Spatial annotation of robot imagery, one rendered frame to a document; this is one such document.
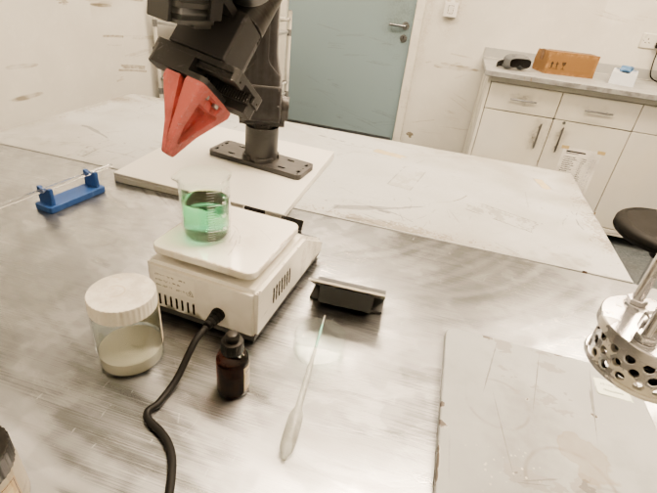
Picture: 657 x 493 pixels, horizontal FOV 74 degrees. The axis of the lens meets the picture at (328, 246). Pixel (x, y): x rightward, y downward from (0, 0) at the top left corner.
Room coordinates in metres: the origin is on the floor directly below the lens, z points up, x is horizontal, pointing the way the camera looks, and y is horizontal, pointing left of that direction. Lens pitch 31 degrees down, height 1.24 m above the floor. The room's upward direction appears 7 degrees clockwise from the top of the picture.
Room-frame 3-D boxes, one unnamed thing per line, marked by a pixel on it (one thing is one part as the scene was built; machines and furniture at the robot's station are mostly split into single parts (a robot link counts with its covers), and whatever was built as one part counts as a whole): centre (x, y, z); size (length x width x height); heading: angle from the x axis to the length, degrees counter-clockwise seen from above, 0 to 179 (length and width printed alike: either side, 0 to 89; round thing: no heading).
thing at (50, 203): (0.60, 0.41, 0.92); 0.10 x 0.03 x 0.04; 160
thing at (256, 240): (0.41, 0.11, 0.98); 0.12 x 0.12 x 0.01; 74
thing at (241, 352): (0.28, 0.07, 0.94); 0.03 x 0.03 x 0.07
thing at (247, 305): (0.44, 0.10, 0.94); 0.22 x 0.13 x 0.08; 164
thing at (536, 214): (0.92, 0.08, 0.45); 1.20 x 0.48 x 0.90; 78
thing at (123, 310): (0.30, 0.18, 0.94); 0.06 x 0.06 x 0.08
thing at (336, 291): (0.43, -0.03, 0.92); 0.09 x 0.06 x 0.04; 80
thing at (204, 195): (0.40, 0.13, 1.02); 0.06 x 0.05 x 0.08; 132
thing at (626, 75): (2.75, -1.56, 0.95); 0.24 x 0.13 x 0.09; 151
